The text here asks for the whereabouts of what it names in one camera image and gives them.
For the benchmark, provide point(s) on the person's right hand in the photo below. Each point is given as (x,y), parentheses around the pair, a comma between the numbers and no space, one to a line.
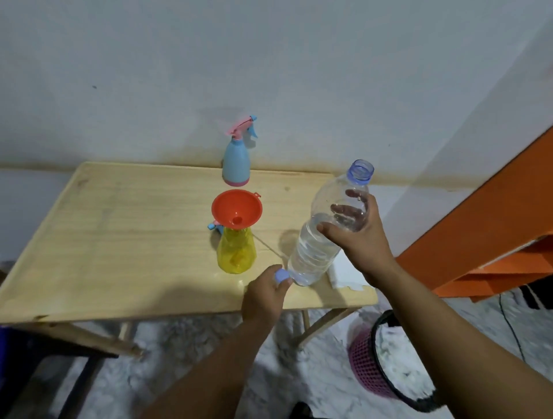
(369,254)

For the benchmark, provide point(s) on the person's left hand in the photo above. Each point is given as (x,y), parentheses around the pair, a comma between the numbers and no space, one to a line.
(261,302)

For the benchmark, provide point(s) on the blue bottle cap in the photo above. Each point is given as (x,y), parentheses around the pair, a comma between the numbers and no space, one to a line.
(282,275)

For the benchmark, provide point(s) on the yellow spray bottle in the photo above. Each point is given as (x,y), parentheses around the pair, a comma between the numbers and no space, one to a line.
(235,254)

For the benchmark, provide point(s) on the clear plastic water bottle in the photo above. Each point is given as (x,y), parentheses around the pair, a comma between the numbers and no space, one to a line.
(311,254)

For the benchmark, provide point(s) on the red plastic funnel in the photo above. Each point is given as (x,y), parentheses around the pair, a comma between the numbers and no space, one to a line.
(229,205)

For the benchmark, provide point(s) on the blue spray bottle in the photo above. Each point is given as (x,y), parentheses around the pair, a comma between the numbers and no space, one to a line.
(236,164)

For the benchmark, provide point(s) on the person's left forearm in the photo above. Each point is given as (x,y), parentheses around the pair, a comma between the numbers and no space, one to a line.
(216,380)

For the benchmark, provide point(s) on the person's right forearm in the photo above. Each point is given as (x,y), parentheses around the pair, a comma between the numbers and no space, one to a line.
(453,354)

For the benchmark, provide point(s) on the white paper napkins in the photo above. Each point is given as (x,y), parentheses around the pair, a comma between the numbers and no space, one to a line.
(345,276)

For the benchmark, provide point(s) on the pink waste basket black liner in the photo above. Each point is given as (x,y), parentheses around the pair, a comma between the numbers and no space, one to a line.
(363,367)

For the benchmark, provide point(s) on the crumpled white tissues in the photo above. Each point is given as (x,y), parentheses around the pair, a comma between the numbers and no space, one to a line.
(402,367)

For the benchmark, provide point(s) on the orange cabinet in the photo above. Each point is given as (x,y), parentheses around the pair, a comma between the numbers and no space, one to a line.
(484,224)

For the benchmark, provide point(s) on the wooden table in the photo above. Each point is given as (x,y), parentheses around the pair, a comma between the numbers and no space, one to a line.
(108,259)

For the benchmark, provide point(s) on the black chair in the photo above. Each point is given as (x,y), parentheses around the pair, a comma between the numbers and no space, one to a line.
(43,367)

